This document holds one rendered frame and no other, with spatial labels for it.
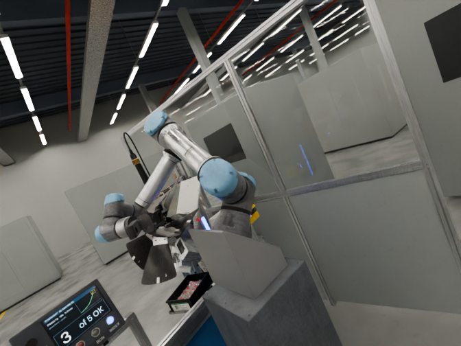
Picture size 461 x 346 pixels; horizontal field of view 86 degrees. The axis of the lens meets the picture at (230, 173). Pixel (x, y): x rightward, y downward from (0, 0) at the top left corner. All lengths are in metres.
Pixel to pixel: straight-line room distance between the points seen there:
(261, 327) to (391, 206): 1.12
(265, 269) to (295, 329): 0.21
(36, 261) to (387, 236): 8.17
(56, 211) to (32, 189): 1.33
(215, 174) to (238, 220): 0.19
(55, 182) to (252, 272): 13.14
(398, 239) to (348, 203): 0.33
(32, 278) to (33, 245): 0.84
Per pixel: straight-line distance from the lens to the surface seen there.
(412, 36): 3.05
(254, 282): 0.90
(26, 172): 13.90
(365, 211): 1.76
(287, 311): 0.95
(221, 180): 0.78
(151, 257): 1.68
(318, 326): 1.09
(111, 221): 1.10
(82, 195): 7.04
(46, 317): 1.05
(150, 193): 1.18
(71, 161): 13.89
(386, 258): 1.92
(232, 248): 0.83
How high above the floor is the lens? 1.50
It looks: 7 degrees down
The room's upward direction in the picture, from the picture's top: 25 degrees counter-clockwise
